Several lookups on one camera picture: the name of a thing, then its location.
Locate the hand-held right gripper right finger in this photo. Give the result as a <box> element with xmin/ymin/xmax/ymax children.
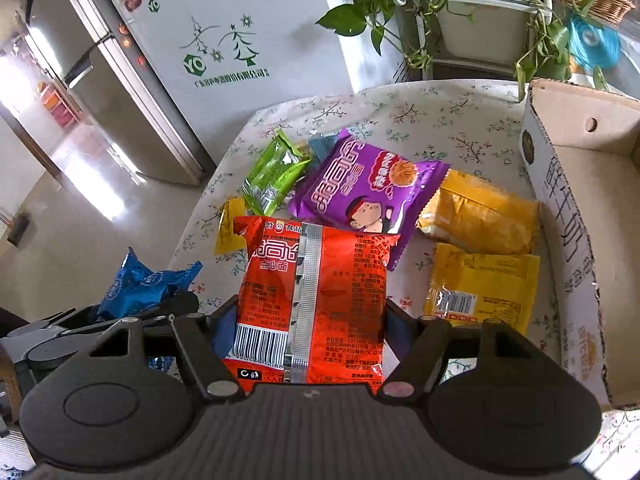
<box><xmin>377</xmin><ymin>299</ymin><xmax>532</xmax><ymax>403</ymax></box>

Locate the crinkled dark blue snack packet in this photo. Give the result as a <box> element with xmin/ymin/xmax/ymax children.
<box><xmin>96</xmin><ymin>246</ymin><xmax>203</xmax><ymax>372</ymax></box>

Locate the yellow barcode snack packet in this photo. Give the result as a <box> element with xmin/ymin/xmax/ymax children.
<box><xmin>423</xmin><ymin>242</ymin><xmax>542</xmax><ymax>333</ymax></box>

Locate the small yellow snack packet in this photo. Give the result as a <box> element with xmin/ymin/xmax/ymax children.
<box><xmin>214</xmin><ymin>197</ymin><xmax>251</xmax><ymax>257</ymax></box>

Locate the patterned table cover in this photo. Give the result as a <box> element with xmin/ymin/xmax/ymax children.
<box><xmin>565</xmin><ymin>10</ymin><xmax>640</xmax><ymax>111</ymax></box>

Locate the cardboard box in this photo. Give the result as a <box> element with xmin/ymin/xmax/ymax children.
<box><xmin>520</xmin><ymin>79</ymin><xmax>640</xmax><ymax>408</ymax></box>

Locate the large white plant pot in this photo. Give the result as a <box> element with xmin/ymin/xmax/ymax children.
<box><xmin>440</xmin><ymin>7</ymin><xmax>533</xmax><ymax>63</ymax></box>

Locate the red snack packet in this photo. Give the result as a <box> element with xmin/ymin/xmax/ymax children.
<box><xmin>232</xmin><ymin>215</ymin><xmax>403</xmax><ymax>396</ymax></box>

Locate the silver refrigerator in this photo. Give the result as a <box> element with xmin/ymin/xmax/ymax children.
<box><xmin>0</xmin><ymin>0</ymin><xmax>206</xmax><ymax>186</ymax></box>

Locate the white freezer with tree print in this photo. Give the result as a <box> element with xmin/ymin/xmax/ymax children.
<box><xmin>95</xmin><ymin>0</ymin><xmax>358</xmax><ymax>188</ymax></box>

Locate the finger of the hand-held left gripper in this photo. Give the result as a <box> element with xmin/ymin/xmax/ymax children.
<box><xmin>30</xmin><ymin>305</ymin><xmax>103</xmax><ymax>333</ymax></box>
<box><xmin>27</xmin><ymin>291</ymin><xmax>201</xmax><ymax>368</ymax></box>

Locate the orange-yellow bread packet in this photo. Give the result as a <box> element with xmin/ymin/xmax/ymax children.
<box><xmin>416</xmin><ymin>169</ymin><xmax>542</xmax><ymax>256</ymax></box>

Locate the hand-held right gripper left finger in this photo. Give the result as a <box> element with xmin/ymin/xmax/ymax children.
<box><xmin>89</xmin><ymin>294</ymin><xmax>247</xmax><ymax>402</ymax></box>

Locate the green snack packet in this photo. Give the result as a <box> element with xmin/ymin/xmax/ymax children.
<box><xmin>242</xmin><ymin>129</ymin><xmax>313</xmax><ymax>217</ymax></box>

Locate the purple snack packet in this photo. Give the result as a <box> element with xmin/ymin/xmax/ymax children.
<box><xmin>287</xmin><ymin>129</ymin><xmax>451</xmax><ymax>272</ymax></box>

